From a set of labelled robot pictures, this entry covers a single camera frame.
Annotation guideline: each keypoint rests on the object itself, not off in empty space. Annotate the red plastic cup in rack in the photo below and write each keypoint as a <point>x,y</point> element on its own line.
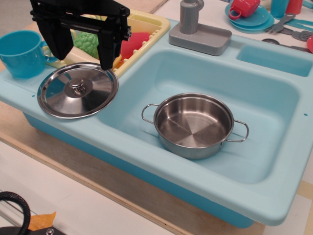
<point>134,43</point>

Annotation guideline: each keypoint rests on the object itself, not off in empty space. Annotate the green toy artichoke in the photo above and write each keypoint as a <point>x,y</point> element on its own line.
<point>88,43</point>

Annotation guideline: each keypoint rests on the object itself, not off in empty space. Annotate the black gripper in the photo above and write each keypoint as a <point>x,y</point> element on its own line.
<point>108,18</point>

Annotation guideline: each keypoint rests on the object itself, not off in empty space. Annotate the orange toy piece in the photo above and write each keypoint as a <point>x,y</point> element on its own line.
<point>117,62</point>

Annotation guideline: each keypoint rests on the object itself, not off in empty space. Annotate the blue tumbler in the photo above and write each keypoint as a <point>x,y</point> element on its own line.
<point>278,8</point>

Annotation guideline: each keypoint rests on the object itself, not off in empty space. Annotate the red mug on plates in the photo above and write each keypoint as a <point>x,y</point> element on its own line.
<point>242,8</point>

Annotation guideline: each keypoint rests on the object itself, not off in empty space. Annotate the blue plastic cup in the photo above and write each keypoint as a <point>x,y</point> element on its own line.
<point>22,53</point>

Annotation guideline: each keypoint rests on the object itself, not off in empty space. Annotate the orange tape piece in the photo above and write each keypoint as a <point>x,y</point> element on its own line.
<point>41,221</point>

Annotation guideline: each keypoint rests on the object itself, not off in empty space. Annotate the top blue plate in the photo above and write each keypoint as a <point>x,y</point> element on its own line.
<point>260,16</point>

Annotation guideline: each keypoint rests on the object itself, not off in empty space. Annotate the round steel pot lid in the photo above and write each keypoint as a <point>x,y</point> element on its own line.
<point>77,91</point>

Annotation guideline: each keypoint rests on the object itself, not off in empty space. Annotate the light blue toy sink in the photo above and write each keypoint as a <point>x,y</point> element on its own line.
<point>255,175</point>

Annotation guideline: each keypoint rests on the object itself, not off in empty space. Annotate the grey toy fork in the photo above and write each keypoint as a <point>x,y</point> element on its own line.
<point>280,25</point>

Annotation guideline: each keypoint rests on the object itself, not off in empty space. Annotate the blue plate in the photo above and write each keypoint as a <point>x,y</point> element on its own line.
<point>261,27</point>
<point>260,16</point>

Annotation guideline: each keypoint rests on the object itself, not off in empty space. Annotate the steel pot with handles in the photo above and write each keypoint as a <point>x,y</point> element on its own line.
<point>194,126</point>

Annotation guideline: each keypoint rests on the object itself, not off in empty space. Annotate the teal toy utensil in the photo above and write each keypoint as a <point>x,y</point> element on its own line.
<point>301,24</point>

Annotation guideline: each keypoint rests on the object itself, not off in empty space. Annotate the red tumbler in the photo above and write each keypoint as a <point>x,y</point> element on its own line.
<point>294,7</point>

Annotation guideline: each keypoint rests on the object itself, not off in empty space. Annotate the grey toy faucet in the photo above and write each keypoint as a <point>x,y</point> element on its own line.
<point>191,34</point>

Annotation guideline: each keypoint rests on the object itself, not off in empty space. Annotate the grey toy spatula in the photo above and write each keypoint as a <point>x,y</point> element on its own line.
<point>302,36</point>

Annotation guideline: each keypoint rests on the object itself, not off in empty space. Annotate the red plate edge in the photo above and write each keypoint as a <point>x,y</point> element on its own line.
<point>310,44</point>

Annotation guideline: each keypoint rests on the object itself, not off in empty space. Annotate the bottom blue plate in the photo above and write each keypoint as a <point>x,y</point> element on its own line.
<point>261,27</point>

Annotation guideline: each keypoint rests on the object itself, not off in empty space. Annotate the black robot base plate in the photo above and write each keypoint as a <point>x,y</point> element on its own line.
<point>16,231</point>

